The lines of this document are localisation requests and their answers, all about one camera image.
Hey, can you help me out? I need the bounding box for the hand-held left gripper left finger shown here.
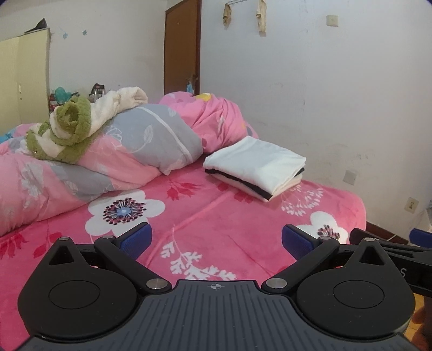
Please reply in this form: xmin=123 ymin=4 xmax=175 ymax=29
xmin=40 ymin=223 xmax=171 ymax=293

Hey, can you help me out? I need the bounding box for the pink floral quilt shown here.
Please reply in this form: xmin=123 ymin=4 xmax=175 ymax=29
xmin=0 ymin=93 xmax=259 ymax=237

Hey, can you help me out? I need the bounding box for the dark box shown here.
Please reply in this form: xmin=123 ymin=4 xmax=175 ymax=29
xmin=24 ymin=18 xmax=47 ymax=33

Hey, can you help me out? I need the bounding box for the green and cream plush blanket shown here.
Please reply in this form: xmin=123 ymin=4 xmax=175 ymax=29
xmin=27 ymin=87 xmax=149 ymax=165

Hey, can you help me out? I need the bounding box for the yellow wardrobe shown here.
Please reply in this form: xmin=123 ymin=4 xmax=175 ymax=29
xmin=0 ymin=29 xmax=51 ymax=134

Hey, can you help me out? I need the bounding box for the dark red appliance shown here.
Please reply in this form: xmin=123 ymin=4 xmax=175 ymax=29
xmin=89 ymin=84 xmax=108 ymax=100

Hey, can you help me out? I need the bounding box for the black garment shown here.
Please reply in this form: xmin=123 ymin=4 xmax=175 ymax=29
xmin=205 ymin=167 xmax=306 ymax=200

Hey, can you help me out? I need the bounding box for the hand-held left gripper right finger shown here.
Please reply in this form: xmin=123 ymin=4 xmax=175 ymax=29
xmin=262 ymin=224 xmax=394 ymax=293

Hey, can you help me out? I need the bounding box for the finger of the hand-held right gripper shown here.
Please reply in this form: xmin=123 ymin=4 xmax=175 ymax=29
xmin=409 ymin=228 xmax=432 ymax=247
xmin=350 ymin=228 xmax=432 ymax=259

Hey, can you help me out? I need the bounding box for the cream folded garment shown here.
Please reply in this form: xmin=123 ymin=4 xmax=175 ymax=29
xmin=216 ymin=174 xmax=302 ymax=203

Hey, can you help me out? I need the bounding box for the brown door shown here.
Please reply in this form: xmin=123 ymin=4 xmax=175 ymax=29
xmin=164 ymin=0 xmax=202 ymax=97

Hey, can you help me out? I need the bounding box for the white sweatshirt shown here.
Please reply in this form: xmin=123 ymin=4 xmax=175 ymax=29
xmin=202 ymin=136 xmax=307 ymax=200

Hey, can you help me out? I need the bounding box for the teal cloth bundle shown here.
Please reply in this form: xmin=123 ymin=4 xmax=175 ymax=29
xmin=54 ymin=87 xmax=77 ymax=103

